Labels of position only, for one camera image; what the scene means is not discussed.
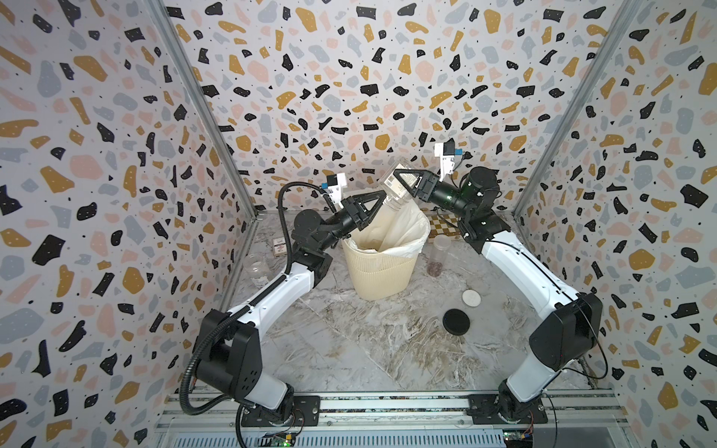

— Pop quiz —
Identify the aluminium corner post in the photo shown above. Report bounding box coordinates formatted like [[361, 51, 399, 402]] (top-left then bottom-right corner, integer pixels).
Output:
[[512, 0, 640, 220], [146, 0, 257, 222]]

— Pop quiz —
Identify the white plastic bin liner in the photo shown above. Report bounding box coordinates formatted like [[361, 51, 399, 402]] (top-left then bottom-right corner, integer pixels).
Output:
[[343, 200, 431, 259]]

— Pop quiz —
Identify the white round jar lid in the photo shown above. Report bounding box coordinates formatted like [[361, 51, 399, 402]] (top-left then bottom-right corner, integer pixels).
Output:
[[461, 289, 482, 308]]

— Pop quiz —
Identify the black corrugated cable conduit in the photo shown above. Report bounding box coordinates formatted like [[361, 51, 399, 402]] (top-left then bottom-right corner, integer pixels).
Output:
[[177, 180, 337, 416]]

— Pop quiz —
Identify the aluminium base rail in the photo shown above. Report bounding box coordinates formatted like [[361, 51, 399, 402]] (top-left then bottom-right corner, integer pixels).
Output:
[[149, 389, 639, 447]]

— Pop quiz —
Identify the wooden folding chess board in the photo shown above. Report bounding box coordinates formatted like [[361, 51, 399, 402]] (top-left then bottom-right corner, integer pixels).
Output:
[[427, 209, 462, 241]]

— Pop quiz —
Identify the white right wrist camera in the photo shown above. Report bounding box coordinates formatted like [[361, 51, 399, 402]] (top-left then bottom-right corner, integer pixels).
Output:
[[434, 139, 463, 181]]

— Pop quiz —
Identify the aluminium corner post left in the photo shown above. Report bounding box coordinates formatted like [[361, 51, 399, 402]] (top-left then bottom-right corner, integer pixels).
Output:
[[146, 0, 257, 222]]

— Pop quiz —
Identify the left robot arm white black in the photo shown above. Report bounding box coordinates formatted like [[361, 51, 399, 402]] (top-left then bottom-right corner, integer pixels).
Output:
[[179, 190, 387, 422]]

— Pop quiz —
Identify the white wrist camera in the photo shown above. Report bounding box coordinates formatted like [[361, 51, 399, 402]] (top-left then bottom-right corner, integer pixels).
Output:
[[321, 173, 347, 209], [434, 139, 463, 181]]

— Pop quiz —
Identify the black round jar lid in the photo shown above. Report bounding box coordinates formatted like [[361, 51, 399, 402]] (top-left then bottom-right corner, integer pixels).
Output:
[[442, 309, 471, 336]]

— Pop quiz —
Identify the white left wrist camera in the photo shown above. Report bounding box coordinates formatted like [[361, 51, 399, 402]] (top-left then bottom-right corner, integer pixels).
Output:
[[321, 173, 347, 209]]

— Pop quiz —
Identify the small playing card box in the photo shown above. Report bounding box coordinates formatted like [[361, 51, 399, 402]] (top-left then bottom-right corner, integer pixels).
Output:
[[271, 237, 288, 257]]

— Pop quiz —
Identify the aluminium corner post right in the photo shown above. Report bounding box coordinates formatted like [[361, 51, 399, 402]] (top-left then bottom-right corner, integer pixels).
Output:
[[512, 0, 640, 220]]

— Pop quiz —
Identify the clear labelled plastic jar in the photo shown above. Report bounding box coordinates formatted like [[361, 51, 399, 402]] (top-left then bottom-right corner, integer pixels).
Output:
[[243, 254, 273, 289]]

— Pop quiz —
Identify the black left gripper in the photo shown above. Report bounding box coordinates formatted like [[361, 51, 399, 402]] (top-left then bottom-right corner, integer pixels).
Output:
[[316, 194, 385, 258]]

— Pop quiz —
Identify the black lid brown jar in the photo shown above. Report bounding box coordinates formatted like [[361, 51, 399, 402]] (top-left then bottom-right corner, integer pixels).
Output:
[[379, 162, 413, 211]]

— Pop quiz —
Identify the cream ribbed trash bin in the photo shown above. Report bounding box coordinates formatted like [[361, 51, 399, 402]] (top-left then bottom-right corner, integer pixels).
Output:
[[342, 240, 418, 302]]

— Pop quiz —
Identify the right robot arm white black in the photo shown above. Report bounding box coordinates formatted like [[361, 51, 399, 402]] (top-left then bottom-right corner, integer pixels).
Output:
[[393, 167, 602, 423]]

